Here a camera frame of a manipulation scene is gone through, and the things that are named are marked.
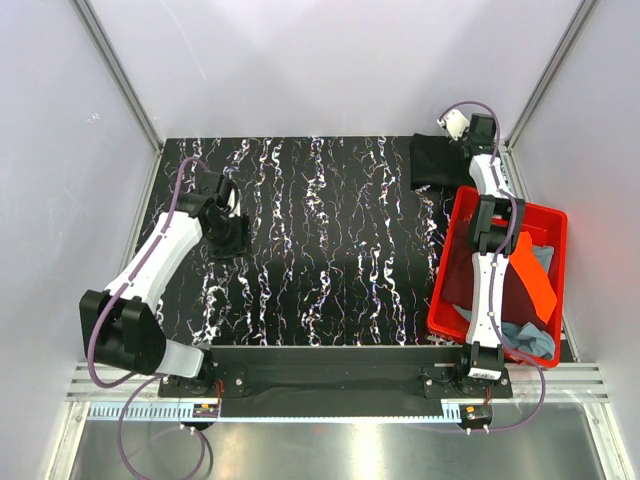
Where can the right aluminium corner post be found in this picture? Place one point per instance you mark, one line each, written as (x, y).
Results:
(571, 34)

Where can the white slotted cable duct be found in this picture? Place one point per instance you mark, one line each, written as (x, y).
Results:
(236, 410)

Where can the aluminium corner post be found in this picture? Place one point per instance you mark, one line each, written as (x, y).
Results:
(105, 49)
(571, 34)

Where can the left aluminium corner post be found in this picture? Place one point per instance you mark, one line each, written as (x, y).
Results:
(105, 49)

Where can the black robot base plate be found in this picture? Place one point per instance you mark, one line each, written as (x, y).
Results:
(363, 376)

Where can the red plastic bin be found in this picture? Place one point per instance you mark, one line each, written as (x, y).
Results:
(546, 226)

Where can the maroon t shirt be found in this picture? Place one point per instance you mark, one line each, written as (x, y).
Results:
(518, 306)

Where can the orange t shirt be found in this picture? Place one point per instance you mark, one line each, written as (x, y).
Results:
(534, 278)

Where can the orange connector box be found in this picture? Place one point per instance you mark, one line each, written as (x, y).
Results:
(206, 410)
(477, 413)

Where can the black t shirt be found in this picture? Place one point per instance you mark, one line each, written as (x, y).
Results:
(436, 161)

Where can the right orange connector box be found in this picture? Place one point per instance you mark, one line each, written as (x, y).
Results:
(477, 413)

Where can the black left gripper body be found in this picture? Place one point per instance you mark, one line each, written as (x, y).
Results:
(231, 238)

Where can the left orange connector box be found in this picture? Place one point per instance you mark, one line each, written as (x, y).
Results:
(206, 410)

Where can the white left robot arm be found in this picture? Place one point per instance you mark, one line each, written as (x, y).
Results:
(119, 323)

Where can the light blue t shirt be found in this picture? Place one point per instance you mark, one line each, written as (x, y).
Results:
(528, 338)

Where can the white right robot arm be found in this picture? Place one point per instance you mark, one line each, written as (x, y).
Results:
(492, 238)

